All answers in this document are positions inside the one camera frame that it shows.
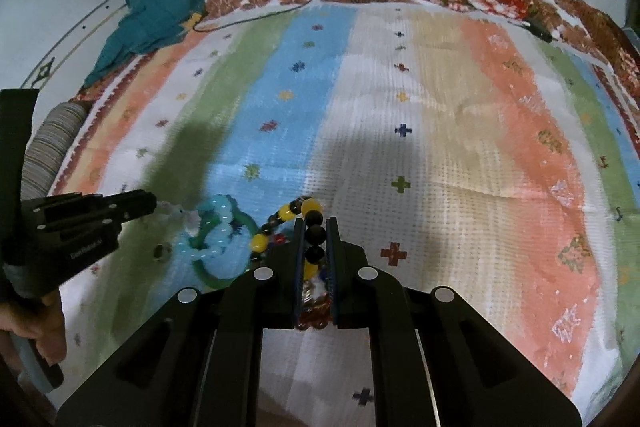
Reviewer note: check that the light blue handle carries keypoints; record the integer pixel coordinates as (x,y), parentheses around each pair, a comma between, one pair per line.
(44,376)

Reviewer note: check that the left hand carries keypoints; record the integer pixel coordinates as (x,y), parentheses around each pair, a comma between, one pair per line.
(46,327)

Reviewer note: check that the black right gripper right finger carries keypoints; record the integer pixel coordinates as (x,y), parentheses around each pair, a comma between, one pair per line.
(435,360)

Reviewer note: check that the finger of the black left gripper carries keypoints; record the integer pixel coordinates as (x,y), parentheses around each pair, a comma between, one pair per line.
(126,206)

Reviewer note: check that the green jade bangle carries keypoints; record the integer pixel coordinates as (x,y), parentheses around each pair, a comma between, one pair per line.
(219,247)

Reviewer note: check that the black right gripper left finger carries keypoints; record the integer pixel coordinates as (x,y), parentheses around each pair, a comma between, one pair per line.
(196,361)

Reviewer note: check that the striped colourful bedspread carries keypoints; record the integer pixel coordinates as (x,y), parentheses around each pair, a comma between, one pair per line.
(455,150)

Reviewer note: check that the striped grey pillow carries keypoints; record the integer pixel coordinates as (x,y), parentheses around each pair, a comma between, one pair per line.
(49,146)

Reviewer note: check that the black charger plug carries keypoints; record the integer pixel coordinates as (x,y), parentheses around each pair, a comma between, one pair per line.
(537,29)

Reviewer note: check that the teal cloth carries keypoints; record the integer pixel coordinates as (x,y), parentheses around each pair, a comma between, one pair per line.
(148,26)

